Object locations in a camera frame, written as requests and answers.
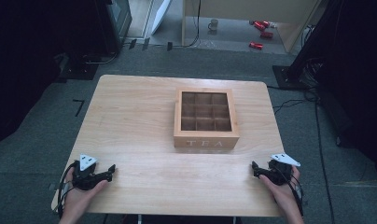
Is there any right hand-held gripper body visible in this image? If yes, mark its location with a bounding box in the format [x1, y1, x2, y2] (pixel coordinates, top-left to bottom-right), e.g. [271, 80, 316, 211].
[267, 152, 301, 187]

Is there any person's right hand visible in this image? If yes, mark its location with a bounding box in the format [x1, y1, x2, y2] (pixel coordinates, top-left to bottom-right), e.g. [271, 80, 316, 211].
[258, 165, 304, 224]

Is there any black hanging cable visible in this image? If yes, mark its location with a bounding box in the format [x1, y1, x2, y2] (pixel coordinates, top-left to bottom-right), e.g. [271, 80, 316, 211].
[172, 0, 202, 49]

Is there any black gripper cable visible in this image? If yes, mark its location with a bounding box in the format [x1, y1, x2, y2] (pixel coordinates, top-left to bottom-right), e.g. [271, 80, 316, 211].
[274, 164, 306, 217]
[56, 161, 79, 219]

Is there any light wooden desk frame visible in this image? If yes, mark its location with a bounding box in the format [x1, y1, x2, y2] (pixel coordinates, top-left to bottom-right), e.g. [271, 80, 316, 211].
[180, 0, 322, 54]

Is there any dark cabinet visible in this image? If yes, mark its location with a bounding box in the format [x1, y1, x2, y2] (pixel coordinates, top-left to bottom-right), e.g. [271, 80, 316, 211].
[94, 0, 133, 54]

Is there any black stand base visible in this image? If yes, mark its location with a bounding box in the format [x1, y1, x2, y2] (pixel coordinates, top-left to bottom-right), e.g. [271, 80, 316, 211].
[56, 54, 100, 82]
[272, 64, 310, 91]

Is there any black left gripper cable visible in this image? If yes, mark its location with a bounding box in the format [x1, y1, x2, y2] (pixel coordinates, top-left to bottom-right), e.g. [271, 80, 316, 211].
[56, 161, 79, 219]

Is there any black floor cable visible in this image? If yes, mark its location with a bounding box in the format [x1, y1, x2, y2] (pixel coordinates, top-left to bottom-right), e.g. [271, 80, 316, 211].
[266, 83, 338, 224]

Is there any white board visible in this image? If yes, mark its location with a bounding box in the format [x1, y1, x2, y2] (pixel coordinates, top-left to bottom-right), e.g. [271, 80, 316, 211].
[150, 0, 173, 36]

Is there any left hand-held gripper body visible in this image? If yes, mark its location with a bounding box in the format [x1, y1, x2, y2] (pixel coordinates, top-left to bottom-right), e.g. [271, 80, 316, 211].
[71, 153, 100, 191]

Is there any wooden compartment tea box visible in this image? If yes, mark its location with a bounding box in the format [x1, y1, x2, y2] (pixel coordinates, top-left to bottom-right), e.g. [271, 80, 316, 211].
[173, 88, 241, 149]

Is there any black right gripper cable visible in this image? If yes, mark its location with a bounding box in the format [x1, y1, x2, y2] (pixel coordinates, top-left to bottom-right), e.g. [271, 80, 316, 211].
[274, 164, 306, 217]

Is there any person's left hand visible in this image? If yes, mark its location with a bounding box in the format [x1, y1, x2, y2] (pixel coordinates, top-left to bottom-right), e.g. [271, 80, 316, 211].
[59, 167, 109, 224]

